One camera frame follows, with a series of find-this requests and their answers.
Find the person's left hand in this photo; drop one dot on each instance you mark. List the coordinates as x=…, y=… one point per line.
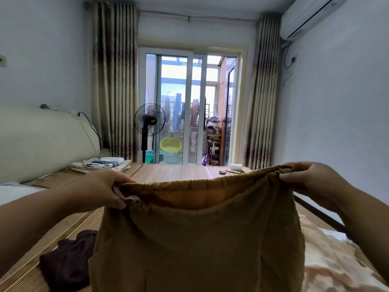
x=100, y=190

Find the person's right hand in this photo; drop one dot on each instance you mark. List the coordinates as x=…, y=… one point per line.
x=316, y=182

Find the bamboo bed mat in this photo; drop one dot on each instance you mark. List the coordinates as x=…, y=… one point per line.
x=176, y=172

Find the dark brown shorts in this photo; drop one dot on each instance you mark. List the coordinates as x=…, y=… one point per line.
x=70, y=264

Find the pile of clothes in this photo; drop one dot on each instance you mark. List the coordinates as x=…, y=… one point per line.
x=340, y=264

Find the olive tan shorts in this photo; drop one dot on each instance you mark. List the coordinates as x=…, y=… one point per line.
x=200, y=240

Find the person's left forearm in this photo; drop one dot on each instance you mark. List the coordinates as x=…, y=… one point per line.
x=30, y=222

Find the person's right forearm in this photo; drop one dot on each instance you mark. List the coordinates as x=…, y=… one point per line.
x=368, y=231

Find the folded striped blanket stack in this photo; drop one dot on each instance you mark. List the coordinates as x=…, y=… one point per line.
x=100, y=164

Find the small teal bucket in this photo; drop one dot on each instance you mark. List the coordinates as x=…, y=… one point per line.
x=149, y=157

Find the cream padded headboard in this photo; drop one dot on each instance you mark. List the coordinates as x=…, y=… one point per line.
x=42, y=143

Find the white paper roll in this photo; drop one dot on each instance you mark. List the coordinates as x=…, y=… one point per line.
x=236, y=167

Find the yellow green basin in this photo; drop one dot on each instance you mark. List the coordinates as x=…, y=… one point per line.
x=171, y=144

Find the black standing fan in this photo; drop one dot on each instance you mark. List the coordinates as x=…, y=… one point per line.
x=149, y=120

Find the beige patterned curtain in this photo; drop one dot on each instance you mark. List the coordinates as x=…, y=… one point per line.
x=262, y=94
x=115, y=76

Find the cluttered balcony shelf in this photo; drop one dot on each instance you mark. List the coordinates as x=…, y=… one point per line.
x=214, y=143

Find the sliding glass balcony door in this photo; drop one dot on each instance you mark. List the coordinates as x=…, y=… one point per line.
x=182, y=100

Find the white air conditioner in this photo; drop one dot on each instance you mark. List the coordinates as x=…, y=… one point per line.
x=310, y=15

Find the curtain rod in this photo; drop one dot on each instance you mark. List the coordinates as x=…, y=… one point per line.
x=200, y=16

